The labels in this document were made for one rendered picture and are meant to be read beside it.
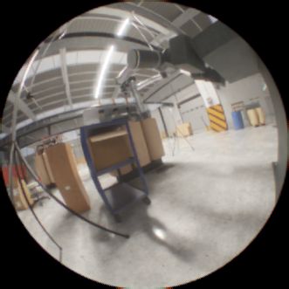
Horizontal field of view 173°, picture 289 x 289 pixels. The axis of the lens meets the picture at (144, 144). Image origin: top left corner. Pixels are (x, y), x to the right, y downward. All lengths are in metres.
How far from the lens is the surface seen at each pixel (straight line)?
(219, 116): 5.82
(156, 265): 0.71
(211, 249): 0.73
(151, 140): 1.96
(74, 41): 4.53
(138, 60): 0.87
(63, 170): 1.30
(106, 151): 0.80
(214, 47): 0.76
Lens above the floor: 0.68
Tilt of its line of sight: 3 degrees down
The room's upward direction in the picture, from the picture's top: 16 degrees counter-clockwise
